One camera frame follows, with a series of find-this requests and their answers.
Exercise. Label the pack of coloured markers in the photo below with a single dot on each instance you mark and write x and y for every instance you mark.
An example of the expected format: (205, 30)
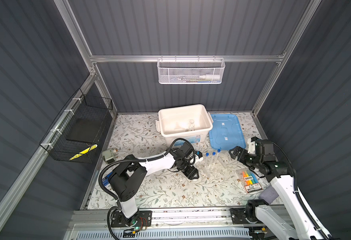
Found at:
(248, 180)

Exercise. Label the black wire wall basket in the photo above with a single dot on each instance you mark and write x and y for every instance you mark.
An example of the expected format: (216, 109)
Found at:
(80, 132)

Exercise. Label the white bottle in basket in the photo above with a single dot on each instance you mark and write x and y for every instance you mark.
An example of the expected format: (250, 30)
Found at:
(210, 77)

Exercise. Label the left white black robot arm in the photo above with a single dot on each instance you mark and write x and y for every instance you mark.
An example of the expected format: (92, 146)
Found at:
(126, 178)

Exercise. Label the blue plastic bin lid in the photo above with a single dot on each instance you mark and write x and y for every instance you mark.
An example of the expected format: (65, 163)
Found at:
(226, 132)

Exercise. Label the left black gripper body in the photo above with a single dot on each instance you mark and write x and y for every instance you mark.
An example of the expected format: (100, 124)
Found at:
(188, 170)

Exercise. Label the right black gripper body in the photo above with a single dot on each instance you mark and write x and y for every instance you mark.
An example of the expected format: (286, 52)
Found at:
(253, 162)

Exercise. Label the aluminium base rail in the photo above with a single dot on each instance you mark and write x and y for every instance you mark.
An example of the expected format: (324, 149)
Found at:
(162, 218)

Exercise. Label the grey green box device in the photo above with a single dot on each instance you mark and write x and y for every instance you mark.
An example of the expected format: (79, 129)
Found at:
(109, 156)

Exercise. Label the blue stapler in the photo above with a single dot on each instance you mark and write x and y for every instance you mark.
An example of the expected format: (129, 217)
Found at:
(105, 180)

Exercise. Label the grey cloth roll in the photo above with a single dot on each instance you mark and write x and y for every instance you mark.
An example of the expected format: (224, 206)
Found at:
(269, 195)

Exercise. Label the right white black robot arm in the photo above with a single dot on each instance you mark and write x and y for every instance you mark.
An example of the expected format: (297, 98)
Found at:
(305, 224)

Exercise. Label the clear plastic well plate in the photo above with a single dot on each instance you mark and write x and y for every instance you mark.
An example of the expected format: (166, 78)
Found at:
(222, 169)

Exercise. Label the white plastic storage bin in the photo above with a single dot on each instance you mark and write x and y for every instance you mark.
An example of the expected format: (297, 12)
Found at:
(168, 117)

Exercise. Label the white wire mesh basket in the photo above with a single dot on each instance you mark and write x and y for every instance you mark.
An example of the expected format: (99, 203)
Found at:
(186, 71)

